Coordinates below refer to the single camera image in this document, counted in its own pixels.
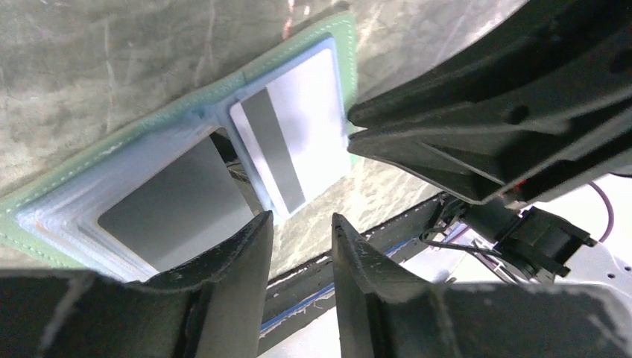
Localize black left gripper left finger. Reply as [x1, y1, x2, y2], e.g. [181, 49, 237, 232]
[1, 211, 274, 357]

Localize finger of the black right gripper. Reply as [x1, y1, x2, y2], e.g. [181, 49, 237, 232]
[349, 1, 631, 205]

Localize green card holder wallet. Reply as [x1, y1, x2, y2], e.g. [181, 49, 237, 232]
[1, 10, 358, 281]

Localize white magnetic stripe card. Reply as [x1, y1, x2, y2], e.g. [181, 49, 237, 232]
[228, 40, 351, 219]

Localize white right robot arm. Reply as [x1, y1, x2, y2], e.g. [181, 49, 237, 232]
[349, 1, 631, 281]

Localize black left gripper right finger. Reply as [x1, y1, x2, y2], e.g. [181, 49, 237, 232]
[332, 213, 632, 358]

